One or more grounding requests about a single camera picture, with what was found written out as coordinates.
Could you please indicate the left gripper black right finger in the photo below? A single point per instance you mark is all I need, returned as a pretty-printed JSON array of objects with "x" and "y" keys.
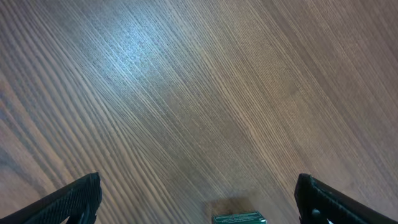
[{"x": 317, "y": 202}]

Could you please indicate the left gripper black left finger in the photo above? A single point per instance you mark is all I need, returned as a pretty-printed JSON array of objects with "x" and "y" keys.
[{"x": 76, "y": 203}]

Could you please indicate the dark green round-logo box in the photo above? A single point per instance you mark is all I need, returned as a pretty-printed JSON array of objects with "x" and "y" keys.
[{"x": 239, "y": 218}]

